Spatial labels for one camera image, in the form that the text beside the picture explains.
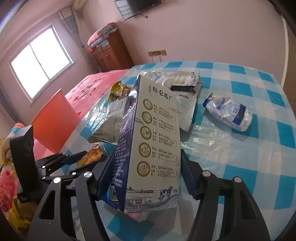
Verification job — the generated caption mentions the white milk carton box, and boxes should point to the white milk carton box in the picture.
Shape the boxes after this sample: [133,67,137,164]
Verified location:
[111,75,181,213]

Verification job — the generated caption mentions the bright bedroom window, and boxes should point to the bright bedroom window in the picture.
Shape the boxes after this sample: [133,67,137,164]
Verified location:
[11,25,74,102]

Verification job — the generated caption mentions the blue Vinda tissue pack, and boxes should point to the blue Vinda tissue pack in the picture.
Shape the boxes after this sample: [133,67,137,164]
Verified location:
[105,185,125,212]

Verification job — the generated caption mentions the cream bedroom door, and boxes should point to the cream bedroom door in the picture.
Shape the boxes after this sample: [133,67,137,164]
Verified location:
[280,17,296,88]

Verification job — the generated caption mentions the orange plastic trash bucket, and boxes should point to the orange plastic trash bucket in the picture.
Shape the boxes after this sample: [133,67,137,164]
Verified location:
[30,90,80,153]

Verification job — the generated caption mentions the brown wooden cabinet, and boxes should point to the brown wooden cabinet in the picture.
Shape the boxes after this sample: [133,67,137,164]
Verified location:
[91,30,134,72]

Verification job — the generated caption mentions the wall air conditioner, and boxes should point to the wall air conditioner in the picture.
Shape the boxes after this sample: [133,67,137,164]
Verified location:
[73,0,86,11]

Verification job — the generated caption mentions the silver white foil pouch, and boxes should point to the silver white foil pouch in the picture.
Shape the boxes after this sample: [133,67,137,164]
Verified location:
[175,91,197,132]

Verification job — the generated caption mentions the crushed MagicDay plastic bottle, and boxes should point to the crushed MagicDay plastic bottle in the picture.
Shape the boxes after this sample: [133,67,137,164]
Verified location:
[203,93,252,132]

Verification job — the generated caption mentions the yellow red snack wrapper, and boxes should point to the yellow red snack wrapper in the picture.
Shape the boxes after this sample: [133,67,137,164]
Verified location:
[108,80,132,102]

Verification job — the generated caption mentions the black white carton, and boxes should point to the black white carton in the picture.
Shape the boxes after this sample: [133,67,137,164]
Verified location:
[168,71,202,93]

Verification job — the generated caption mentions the blue white checkered tablecloth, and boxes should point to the blue white checkered tablecloth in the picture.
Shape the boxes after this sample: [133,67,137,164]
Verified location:
[61,61,295,240]

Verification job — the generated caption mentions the folded pink grey blankets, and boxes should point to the folded pink grey blankets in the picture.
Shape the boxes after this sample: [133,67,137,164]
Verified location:
[87,22,118,52]

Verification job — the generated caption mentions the grey plaid curtain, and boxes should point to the grey plaid curtain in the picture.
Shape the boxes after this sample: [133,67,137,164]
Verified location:
[58,6,98,72]

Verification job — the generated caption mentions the black charger cable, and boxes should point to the black charger cable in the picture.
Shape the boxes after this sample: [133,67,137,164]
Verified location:
[151,52,163,64]

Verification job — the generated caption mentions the black wall television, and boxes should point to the black wall television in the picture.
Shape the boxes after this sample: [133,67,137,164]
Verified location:
[114,0,162,20]

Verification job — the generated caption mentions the wall power outlet strip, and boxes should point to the wall power outlet strip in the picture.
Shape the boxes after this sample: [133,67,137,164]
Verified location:
[148,50,167,57]

